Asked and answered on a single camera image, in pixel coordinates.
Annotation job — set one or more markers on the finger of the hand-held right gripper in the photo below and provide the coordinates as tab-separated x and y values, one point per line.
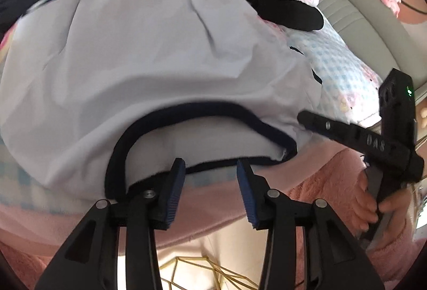
320	124

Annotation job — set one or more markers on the person's pink fleece clothing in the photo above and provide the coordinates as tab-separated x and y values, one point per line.
323	186

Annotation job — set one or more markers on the pale shirt with navy trim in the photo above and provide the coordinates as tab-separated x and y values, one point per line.
150	59

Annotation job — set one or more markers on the grey padded headboard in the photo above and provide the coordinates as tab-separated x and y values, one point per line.
350	3

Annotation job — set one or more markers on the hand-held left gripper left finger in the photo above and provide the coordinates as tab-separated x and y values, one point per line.
173	193

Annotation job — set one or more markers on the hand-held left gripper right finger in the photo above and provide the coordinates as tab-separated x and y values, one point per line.
247	196

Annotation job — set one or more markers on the cream bed frame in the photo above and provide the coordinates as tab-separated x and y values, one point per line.
213	243

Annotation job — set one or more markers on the person's right forearm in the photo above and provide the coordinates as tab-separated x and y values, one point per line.
400	243

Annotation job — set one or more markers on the person's right hand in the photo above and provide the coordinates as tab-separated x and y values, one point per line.
363	206

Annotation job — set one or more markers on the checkered printed pillow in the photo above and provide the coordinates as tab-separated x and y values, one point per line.
337	69

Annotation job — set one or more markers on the black folded garment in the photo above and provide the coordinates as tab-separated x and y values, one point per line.
293	14

